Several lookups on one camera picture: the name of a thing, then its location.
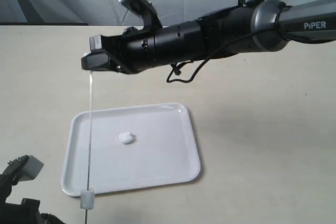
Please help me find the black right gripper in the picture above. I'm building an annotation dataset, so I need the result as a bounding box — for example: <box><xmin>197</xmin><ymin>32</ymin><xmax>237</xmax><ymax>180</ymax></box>
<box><xmin>80</xmin><ymin>27</ymin><xmax>158</xmax><ymax>74</ymax></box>

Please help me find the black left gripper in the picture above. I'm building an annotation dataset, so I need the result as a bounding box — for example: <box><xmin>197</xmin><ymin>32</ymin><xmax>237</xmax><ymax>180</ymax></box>
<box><xmin>1</xmin><ymin>198</ymin><xmax>65</xmax><ymax>224</ymax></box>

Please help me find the thin metal skewer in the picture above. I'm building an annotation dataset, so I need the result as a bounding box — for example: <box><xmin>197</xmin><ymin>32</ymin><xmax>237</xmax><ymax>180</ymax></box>
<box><xmin>85</xmin><ymin>71</ymin><xmax>93</xmax><ymax>224</ymax></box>

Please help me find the white marshmallow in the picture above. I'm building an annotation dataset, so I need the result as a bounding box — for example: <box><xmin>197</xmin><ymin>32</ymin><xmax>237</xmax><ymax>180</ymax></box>
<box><xmin>80</xmin><ymin>188</ymin><xmax>95</xmax><ymax>210</ymax></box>
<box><xmin>118</xmin><ymin>132</ymin><xmax>135</xmax><ymax>145</ymax></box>

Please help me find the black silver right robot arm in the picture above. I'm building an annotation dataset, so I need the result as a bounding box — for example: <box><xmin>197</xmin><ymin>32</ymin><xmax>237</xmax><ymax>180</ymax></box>
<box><xmin>81</xmin><ymin>0</ymin><xmax>335</xmax><ymax>75</ymax></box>

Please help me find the white plastic tray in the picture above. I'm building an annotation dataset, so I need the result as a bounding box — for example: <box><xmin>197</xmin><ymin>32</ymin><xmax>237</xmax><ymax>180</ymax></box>
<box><xmin>61</xmin><ymin>102</ymin><xmax>201</xmax><ymax>197</ymax></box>

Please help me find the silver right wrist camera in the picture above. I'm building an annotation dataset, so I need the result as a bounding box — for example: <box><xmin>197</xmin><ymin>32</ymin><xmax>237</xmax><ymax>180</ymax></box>
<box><xmin>118</xmin><ymin>0</ymin><xmax>163</xmax><ymax>30</ymax></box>

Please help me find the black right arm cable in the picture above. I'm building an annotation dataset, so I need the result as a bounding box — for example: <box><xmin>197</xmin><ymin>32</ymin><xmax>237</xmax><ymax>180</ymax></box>
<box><xmin>165</xmin><ymin>31</ymin><xmax>289</xmax><ymax>83</ymax></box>

